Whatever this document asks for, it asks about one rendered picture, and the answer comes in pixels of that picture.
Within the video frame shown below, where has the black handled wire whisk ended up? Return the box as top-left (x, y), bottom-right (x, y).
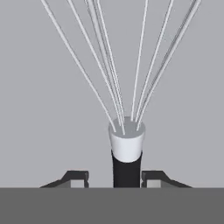
top-left (39, 0), bottom-right (203, 189)

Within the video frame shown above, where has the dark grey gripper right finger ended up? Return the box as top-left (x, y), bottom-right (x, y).
top-left (140, 170), bottom-right (193, 189)

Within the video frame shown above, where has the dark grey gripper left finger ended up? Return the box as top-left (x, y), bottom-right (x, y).
top-left (39, 170), bottom-right (90, 189)

